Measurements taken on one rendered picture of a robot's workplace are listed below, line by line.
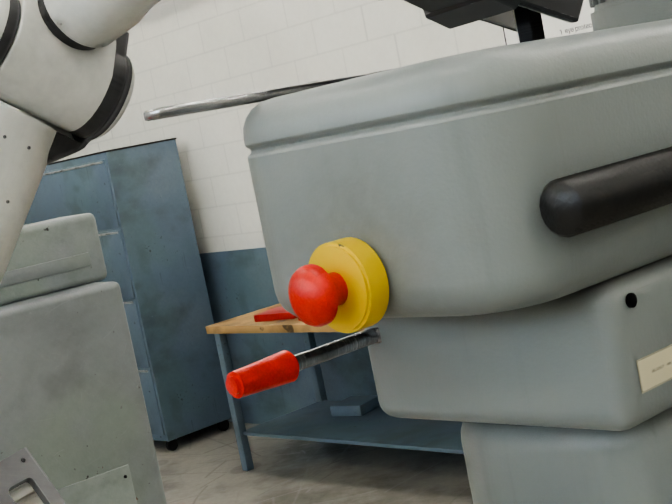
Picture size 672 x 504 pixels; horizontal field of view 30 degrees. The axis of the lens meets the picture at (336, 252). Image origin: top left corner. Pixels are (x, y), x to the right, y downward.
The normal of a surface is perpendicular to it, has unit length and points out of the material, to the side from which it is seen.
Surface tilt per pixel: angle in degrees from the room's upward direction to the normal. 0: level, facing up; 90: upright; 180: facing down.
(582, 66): 81
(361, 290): 90
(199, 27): 90
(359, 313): 90
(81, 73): 100
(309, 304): 92
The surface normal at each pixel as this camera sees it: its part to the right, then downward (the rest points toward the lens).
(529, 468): -0.73, 0.21
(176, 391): 0.66, -0.06
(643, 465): 0.05, 0.09
